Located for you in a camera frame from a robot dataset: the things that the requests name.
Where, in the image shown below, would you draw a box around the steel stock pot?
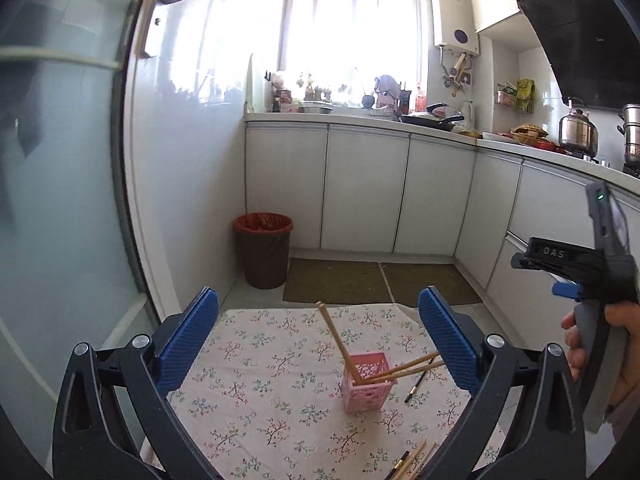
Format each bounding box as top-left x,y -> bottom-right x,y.
617,104 -> 640,166

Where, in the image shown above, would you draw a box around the kitchen window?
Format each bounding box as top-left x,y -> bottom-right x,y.
285,0 -> 423,108

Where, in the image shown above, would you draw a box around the white water heater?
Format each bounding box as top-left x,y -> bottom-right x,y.
431,0 -> 481,56

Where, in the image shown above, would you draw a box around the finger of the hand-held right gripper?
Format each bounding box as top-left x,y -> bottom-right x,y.
511,236 -> 608,282
552,281 -> 583,303

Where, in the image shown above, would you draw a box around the wicker basket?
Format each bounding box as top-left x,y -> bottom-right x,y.
511,124 -> 548,142

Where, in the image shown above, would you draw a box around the black range hood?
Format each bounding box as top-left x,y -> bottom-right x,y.
517,0 -> 640,111

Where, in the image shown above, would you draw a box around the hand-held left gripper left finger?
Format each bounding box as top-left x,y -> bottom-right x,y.
52,286 -> 221,480

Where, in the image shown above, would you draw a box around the water heater pipes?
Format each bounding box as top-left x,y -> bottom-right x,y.
440,52 -> 473,98

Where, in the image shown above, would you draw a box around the steel kettle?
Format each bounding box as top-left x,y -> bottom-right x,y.
558,96 -> 599,157

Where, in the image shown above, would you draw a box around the yellow snack packets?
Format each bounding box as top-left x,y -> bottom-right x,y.
516,78 -> 536,113

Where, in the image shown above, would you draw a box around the red bin liner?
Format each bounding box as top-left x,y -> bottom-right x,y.
233,212 -> 294,233

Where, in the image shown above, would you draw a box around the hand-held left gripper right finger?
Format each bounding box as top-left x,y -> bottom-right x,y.
417,286 -> 588,480

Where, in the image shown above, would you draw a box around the person's right hand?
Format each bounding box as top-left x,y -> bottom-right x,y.
562,302 -> 640,411

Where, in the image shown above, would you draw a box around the black chopstick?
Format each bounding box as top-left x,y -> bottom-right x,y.
386,451 -> 410,480
404,369 -> 427,404

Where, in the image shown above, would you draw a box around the black frying pan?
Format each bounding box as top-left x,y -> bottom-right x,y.
401,103 -> 466,131

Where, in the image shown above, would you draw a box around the frosted glass door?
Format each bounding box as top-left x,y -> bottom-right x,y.
0,0 -> 166,461

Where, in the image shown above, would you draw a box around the pink plastic utensil holder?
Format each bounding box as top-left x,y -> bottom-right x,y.
340,351 -> 398,413

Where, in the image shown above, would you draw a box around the brown trash bin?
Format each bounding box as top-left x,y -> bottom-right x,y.
233,212 -> 294,290

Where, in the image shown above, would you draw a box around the metal door handle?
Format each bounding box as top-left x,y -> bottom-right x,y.
134,0 -> 188,61

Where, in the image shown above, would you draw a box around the white cutting board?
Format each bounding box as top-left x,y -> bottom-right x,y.
246,52 -> 266,113

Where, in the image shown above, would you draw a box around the white kitchen base cabinets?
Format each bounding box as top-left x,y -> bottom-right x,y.
244,112 -> 640,341

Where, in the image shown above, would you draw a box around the floral tablecloth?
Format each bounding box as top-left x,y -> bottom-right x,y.
145,304 -> 506,480

